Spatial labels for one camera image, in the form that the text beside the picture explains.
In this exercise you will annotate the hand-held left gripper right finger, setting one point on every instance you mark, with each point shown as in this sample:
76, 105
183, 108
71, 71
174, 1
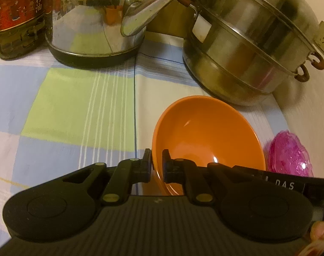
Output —
166, 165

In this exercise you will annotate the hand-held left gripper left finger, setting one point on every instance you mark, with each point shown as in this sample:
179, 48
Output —
148, 162

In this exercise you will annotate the pink glass plate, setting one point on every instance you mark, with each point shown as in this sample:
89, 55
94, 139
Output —
290, 154

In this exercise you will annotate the orange plastic bowl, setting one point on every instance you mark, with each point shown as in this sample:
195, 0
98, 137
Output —
204, 136

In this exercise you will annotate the person's right hand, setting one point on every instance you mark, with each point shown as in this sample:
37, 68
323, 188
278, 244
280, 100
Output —
321, 232

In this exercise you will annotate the plaid tablecloth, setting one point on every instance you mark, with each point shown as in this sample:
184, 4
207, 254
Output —
71, 106

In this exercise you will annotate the stainless steel steamer pot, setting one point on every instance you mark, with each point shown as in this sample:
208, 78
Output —
244, 45

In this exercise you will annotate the stainless steel kettle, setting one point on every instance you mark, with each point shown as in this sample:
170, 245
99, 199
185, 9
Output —
98, 26

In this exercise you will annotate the cooking oil bottle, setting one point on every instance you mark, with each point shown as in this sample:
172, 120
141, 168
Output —
15, 18

